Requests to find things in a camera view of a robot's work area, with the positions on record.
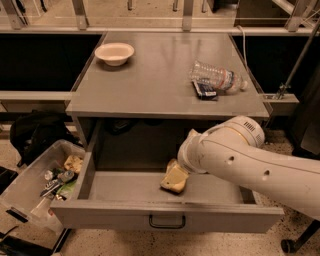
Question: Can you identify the black drawer handle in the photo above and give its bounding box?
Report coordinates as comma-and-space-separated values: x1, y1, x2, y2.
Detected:
149, 215, 186, 230

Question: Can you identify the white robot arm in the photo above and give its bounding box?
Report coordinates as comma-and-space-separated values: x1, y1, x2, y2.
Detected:
177, 116, 320, 220

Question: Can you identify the clear plastic storage bin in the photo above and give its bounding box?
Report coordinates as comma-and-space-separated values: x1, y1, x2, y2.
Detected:
0, 140, 85, 233

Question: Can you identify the dark snack wrapper in bin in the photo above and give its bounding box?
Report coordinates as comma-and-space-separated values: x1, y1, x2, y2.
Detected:
40, 170, 75, 197

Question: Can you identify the white cable on counter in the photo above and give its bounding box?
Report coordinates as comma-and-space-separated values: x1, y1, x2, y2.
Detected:
235, 25, 249, 69

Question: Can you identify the white bowl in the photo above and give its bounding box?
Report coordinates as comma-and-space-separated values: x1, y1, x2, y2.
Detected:
94, 43, 135, 67

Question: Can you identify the grey cabinet counter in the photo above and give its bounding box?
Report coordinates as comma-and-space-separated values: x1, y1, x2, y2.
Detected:
65, 31, 271, 154

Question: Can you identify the clear plastic water bottle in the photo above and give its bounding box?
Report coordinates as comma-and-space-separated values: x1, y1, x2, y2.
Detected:
190, 60, 248, 94

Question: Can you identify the yellow sponge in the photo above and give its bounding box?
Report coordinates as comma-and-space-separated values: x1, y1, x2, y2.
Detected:
160, 167, 188, 193

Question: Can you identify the grey open top drawer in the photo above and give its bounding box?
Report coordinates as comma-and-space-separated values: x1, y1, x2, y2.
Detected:
49, 119, 285, 234

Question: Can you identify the crumpled yellow snack bag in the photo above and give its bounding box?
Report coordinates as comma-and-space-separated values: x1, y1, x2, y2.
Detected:
64, 155, 83, 174

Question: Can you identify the dark blue snack packet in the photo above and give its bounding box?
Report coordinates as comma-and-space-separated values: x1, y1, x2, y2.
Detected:
192, 80, 218, 101

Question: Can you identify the black backpack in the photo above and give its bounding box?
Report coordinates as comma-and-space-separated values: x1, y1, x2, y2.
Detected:
10, 111, 79, 167

